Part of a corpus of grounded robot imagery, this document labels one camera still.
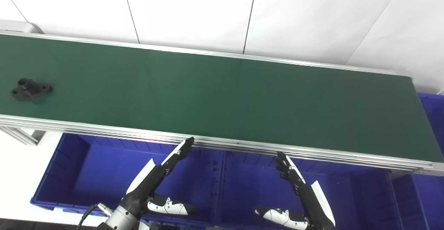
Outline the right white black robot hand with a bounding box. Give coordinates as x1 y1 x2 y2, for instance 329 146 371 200
255 152 336 230

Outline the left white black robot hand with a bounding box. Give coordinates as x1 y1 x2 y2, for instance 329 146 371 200
120 137 199 221

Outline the black flanged machine part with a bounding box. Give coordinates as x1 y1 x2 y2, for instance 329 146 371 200
10 78 54 101

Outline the blue plastic bin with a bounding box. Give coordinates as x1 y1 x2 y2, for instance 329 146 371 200
30 133 224 225
390 92 444 230
218 150 396 230

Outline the green conveyor belt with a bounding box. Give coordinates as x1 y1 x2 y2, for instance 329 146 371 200
0 30 444 177

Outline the aluminium conveyor support leg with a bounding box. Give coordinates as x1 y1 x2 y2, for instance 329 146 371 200
0 126 46 146

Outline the grey conveyor end housing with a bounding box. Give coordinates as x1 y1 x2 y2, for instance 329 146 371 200
0 19 44 35

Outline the black wrist cable left arm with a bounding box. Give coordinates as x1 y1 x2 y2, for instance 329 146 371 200
76 202 112 230

